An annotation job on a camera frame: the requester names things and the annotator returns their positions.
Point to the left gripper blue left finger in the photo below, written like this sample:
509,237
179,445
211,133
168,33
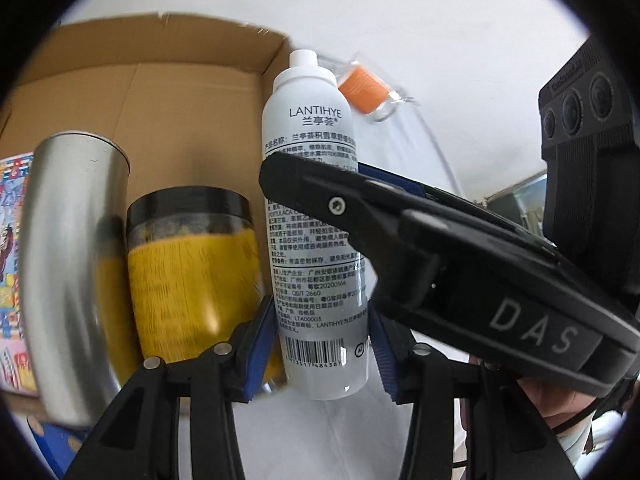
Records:
137,435

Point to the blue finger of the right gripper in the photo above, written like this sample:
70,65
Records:
436,256

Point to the shallow cardboard tray box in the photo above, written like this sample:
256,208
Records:
181,96

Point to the colourful board game box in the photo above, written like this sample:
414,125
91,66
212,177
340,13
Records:
16,369

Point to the person's hand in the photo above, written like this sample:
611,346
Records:
556,404

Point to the yellow label glass jar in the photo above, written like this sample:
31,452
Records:
194,269

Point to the orange label clear jar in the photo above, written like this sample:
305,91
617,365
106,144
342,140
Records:
369,94

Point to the white spray bottle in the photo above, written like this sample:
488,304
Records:
317,278

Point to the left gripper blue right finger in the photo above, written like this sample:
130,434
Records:
507,437

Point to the silver metal tin can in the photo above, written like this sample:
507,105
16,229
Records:
74,285

